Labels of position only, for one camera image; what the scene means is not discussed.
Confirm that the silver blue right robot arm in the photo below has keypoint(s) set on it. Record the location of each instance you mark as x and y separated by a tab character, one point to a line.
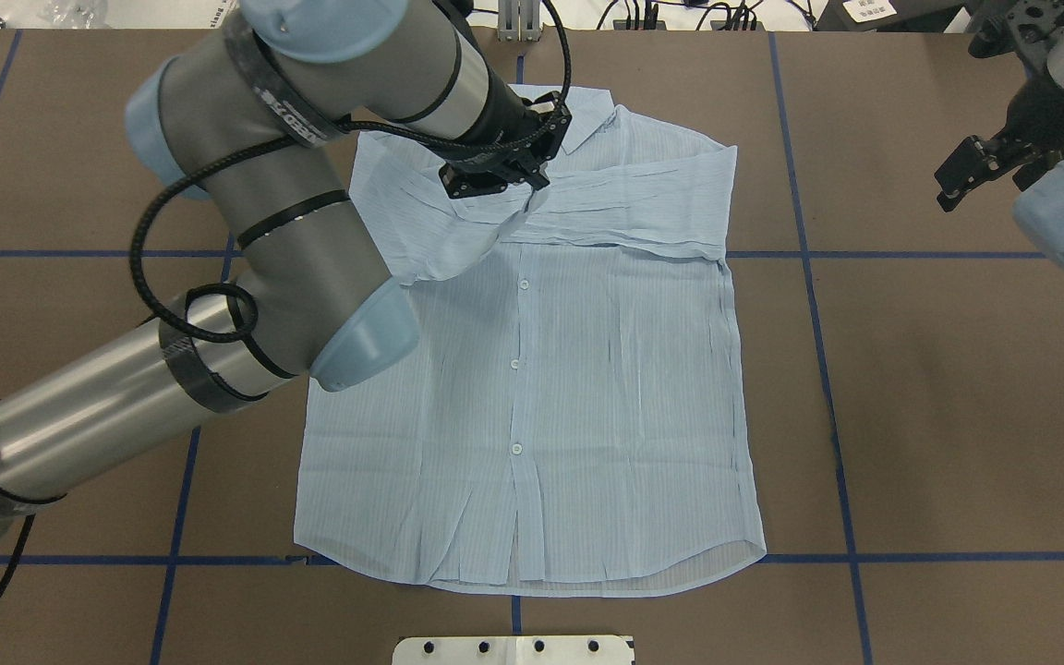
1034	31

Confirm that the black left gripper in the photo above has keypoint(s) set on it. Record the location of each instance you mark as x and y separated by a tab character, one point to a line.
501	118

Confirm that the grey aluminium frame post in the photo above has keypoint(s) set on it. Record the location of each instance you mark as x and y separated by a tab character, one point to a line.
519	21

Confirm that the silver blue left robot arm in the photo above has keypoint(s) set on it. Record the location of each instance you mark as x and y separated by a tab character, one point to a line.
243	119

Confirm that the light blue button-up shirt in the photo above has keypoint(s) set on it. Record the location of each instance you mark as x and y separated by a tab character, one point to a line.
572	421

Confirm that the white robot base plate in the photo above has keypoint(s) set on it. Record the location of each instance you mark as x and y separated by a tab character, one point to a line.
516	649

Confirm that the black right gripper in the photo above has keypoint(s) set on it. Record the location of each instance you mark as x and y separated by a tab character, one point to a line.
1042	113

